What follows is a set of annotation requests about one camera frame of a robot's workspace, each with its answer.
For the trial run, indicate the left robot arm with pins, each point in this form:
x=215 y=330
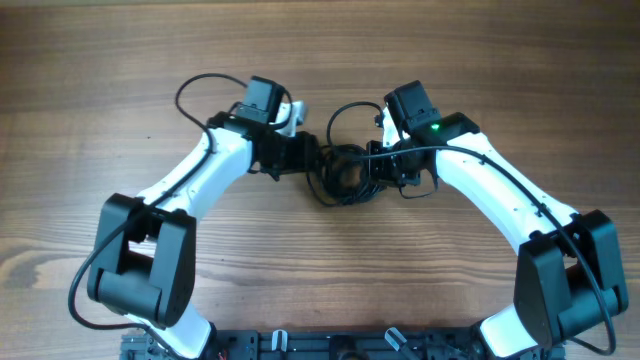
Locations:
x=143 y=262

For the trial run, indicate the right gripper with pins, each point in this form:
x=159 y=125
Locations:
x=378 y=174

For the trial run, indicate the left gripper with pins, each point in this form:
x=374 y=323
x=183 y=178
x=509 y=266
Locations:
x=305 y=145

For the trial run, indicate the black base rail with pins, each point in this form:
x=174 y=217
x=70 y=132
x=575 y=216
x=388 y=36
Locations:
x=432 y=344

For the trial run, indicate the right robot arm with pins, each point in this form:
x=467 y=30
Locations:
x=569 y=276

